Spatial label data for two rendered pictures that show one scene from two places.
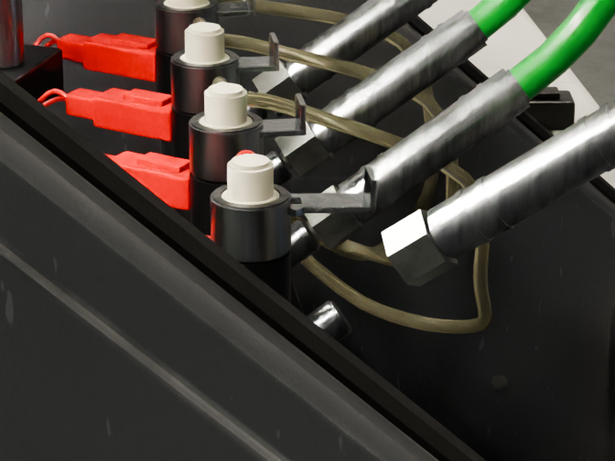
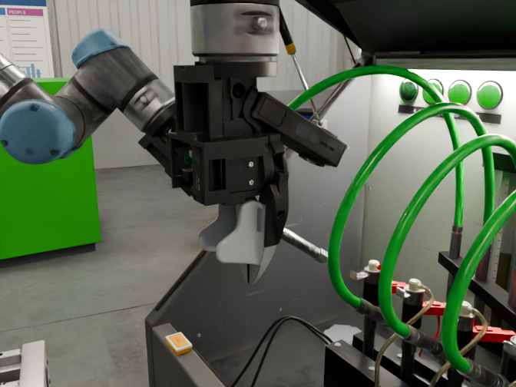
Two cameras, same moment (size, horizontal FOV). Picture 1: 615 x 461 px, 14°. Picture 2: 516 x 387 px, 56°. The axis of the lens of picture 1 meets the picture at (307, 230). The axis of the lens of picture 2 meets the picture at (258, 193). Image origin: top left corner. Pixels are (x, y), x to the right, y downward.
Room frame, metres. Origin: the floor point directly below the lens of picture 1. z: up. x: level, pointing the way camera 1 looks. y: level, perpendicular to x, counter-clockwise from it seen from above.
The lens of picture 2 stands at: (1.37, -0.43, 1.44)
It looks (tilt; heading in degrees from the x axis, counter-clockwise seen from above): 15 degrees down; 156
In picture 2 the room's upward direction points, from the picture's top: straight up
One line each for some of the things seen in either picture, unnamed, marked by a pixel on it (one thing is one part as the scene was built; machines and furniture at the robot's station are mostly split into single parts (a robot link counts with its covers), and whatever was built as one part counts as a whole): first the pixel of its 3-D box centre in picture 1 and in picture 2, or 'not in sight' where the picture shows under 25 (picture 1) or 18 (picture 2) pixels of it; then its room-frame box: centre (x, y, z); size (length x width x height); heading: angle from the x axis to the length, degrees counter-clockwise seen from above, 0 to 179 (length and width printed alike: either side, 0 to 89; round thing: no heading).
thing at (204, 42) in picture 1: (204, 59); (464, 313); (0.96, 0.04, 1.12); 0.02 x 0.02 x 0.03
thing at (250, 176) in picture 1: (250, 197); (374, 270); (0.80, 0.02, 1.12); 0.02 x 0.02 x 0.03
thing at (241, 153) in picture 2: not in sight; (229, 131); (0.97, -0.28, 1.38); 0.09 x 0.08 x 0.12; 98
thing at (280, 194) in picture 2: not in sight; (266, 198); (0.98, -0.25, 1.32); 0.05 x 0.02 x 0.09; 8
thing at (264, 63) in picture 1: (237, 54); not in sight; (0.96, 0.03, 1.13); 0.03 x 0.02 x 0.01; 98
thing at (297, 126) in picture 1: (261, 117); (407, 289); (0.88, 0.02, 1.13); 0.03 x 0.02 x 0.01; 98
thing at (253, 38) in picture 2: not in sight; (236, 36); (0.97, -0.27, 1.46); 0.08 x 0.08 x 0.05
